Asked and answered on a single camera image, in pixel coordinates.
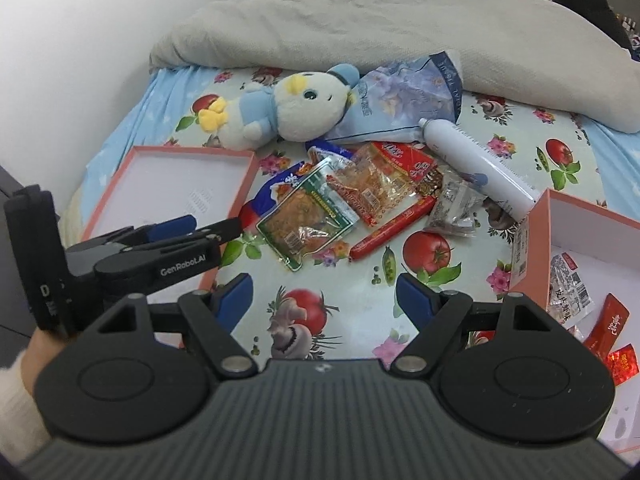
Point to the small red snack packet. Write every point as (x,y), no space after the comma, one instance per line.
(622,362)

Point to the green brown dried tofu packet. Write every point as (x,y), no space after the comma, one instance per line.
(305,220)

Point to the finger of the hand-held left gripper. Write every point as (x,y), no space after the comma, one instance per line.
(172,226)
(220,230)

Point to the person's left hand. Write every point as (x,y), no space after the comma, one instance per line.
(39,352)

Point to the red snack packet white lettering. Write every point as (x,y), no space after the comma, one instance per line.
(607,327)

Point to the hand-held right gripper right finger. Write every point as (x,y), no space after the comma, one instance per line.
(415,302)

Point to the floral bed sheet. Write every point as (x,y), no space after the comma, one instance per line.
(350,280)

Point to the grey duvet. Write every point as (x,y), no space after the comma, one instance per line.
(400,30)

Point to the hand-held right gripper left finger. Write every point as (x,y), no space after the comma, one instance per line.
(235,302)

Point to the blue floral tissue pack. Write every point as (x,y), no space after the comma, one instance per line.
(400,100)

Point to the white blue plush toy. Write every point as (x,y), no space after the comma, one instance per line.
(290,105)

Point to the dark patterned cloth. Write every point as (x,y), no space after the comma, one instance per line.
(631,35)

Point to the white spray bottle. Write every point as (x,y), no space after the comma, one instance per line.
(480,170)

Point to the red sausage stick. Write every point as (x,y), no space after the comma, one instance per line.
(390,232)

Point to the silver snack packet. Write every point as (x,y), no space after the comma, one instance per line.
(452,205)

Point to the orange cardboard box lid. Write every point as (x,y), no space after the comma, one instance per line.
(165,195)

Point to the large red clear snack packet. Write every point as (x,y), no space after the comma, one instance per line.
(385,180)

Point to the clear white label snack packet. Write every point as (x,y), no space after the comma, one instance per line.
(570,285)

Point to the orange cardboard box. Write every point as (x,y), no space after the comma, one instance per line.
(580,240)

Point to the person's left forearm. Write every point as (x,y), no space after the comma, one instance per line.
(17,410)

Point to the blue snack packet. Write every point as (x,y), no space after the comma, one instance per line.
(330,151)
(265,200)

